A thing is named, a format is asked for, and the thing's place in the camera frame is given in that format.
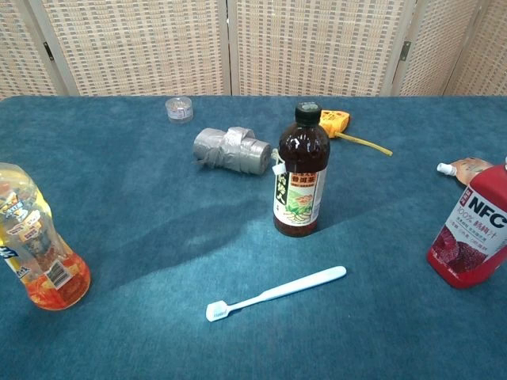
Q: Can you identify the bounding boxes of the dark brown tea bottle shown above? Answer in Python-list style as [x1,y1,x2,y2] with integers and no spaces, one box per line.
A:
[273,101,331,238]

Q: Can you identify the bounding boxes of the light blue toothbrush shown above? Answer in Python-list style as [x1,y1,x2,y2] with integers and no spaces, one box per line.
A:
[205,265,348,323]

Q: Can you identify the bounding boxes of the yellow tape measure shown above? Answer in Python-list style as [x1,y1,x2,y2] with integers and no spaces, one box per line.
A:
[318,109,394,158]

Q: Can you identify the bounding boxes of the orange drink pouch white spout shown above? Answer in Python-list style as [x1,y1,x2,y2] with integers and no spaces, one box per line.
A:
[436,157,495,187]

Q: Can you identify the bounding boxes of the red NFC juice bottle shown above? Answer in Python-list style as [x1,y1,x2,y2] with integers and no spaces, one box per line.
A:
[425,156,507,290]

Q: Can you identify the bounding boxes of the orange tea bottle yellow cap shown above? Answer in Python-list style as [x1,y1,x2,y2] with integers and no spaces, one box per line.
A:
[0,161,92,311]

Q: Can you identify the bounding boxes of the grey duct tape bundle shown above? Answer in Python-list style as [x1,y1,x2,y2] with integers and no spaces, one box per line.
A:
[192,126,273,176]

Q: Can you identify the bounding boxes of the woven folding screen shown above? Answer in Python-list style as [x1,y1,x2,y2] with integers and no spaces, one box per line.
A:
[0,0,507,98]

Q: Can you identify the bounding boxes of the blue carpet table cloth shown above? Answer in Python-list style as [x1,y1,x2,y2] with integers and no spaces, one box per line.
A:
[0,94,507,380]

